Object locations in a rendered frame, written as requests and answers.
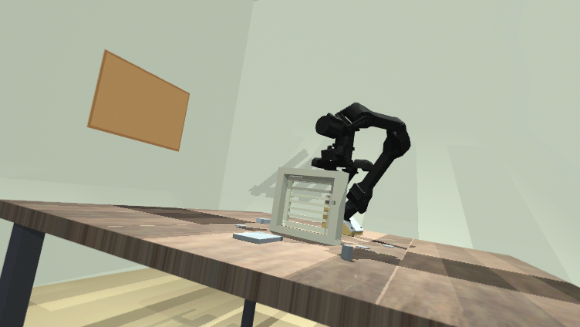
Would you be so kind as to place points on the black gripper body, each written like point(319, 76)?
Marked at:
point(348, 163)

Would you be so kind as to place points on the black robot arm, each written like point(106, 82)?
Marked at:
point(339, 128)

